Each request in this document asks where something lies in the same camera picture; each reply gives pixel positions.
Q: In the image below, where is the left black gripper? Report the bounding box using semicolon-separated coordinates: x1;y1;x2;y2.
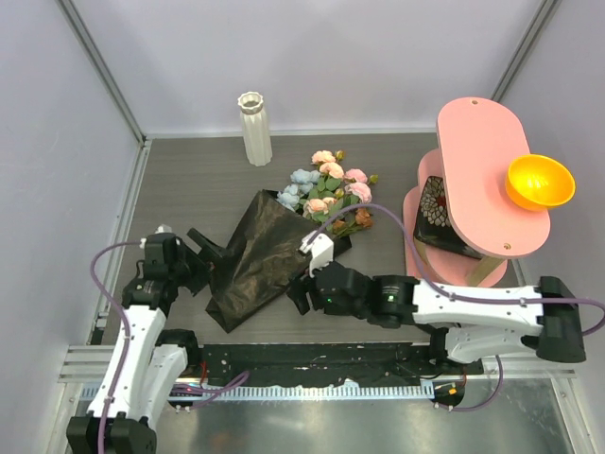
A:
170;229;232;295

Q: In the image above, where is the black wrapping paper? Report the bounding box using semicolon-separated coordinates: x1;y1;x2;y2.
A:
204;188;354;335

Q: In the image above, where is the artificial flower bouquet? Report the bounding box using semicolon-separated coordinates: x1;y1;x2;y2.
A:
276;150;378;236

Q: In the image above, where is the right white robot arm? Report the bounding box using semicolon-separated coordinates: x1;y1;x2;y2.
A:
286;262;586;374

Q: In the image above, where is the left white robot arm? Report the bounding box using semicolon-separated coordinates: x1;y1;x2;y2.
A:
66;226;225;453

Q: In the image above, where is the white ribbed ceramic vase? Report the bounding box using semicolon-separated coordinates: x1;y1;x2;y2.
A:
237;92;272;166

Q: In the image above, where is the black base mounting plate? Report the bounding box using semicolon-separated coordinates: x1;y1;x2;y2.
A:
194;342;484;388

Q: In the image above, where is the black floral patterned box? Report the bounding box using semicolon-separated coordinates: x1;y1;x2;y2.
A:
413;176;483;259

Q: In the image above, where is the pink tiered shelf stand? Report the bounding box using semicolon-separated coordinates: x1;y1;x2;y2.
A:
403;96;551;287

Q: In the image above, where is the orange plastic bowl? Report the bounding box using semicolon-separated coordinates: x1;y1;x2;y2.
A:
505;154;577;212

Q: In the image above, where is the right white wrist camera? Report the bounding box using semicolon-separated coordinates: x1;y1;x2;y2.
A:
299;231;334;277

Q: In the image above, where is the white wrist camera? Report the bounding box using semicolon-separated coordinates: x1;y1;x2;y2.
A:
299;231;334;277
149;224;177;244

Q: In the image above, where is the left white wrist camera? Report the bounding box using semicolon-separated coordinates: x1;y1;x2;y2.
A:
149;224;177;244

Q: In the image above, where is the white slotted cable duct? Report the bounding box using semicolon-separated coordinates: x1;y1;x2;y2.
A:
80;383;435;401

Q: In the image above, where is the aluminium frame rail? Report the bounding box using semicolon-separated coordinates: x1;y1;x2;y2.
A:
58;342;577;387

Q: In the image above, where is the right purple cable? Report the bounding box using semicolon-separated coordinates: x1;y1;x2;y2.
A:
302;202;605;411

